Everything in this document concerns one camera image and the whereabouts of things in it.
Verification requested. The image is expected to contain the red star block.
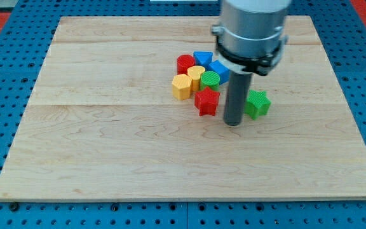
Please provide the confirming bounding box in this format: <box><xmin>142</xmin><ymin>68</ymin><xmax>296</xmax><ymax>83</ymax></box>
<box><xmin>194</xmin><ymin>87</ymin><xmax>220</xmax><ymax>116</ymax></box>

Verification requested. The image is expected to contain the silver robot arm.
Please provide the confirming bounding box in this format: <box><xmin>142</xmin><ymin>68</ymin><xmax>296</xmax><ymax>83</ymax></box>
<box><xmin>212</xmin><ymin>0</ymin><xmax>292</xmax><ymax>76</ymax></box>

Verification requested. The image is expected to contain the green star block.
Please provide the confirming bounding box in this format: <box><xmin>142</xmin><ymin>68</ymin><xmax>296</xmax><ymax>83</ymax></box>
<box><xmin>244</xmin><ymin>90</ymin><xmax>271</xmax><ymax>120</ymax></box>

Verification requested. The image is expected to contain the yellow hexagon block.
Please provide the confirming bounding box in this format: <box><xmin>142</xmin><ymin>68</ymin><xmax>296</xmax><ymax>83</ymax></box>
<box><xmin>172</xmin><ymin>74</ymin><xmax>192</xmax><ymax>100</ymax></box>

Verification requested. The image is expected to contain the yellow heart block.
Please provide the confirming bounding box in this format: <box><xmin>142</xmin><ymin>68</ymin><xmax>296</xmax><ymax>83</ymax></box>
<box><xmin>187</xmin><ymin>66</ymin><xmax>205</xmax><ymax>92</ymax></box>

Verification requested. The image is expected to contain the green cylinder block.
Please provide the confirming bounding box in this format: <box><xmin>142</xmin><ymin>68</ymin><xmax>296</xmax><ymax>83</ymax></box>
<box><xmin>200</xmin><ymin>71</ymin><xmax>220</xmax><ymax>91</ymax></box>

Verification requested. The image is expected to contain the red cylinder block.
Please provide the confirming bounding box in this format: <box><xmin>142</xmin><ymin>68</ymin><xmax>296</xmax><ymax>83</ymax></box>
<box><xmin>176</xmin><ymin>54</ymin><xmax>196</xmax><ymax>74</ymax></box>

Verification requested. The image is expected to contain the blue cube block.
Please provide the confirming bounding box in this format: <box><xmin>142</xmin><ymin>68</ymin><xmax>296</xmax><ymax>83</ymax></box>
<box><xmin>207</xmin><ymin>60</ymin><xmax>229</xmax><ymax>85</ymax></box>

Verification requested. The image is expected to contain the blue triangle block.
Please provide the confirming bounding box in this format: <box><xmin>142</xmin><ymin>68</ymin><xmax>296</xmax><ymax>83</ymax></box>
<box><xmin>193</xmin><ymin>51</ymin><xmax>213</xmax><ymax>68</ymax></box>

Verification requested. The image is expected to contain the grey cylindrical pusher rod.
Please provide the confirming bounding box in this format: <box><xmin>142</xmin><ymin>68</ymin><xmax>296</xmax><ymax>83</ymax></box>
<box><xmin>223</xmin><ymin>72</ymin><xmax>252</xmax><ymax>126</ymax></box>

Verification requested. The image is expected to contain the light wooden board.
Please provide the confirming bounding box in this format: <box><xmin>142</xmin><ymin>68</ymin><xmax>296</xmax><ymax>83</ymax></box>
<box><xmin>0</xmin><ymin>16</ymin><xmax>366</xmax><ymax>202</ymax></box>

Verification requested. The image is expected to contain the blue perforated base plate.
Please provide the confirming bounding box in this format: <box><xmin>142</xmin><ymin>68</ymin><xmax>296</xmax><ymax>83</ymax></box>
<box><xmin>0</xmin><ymin>0</ymin><xmax>366</xmax><ymax>228</ymax></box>

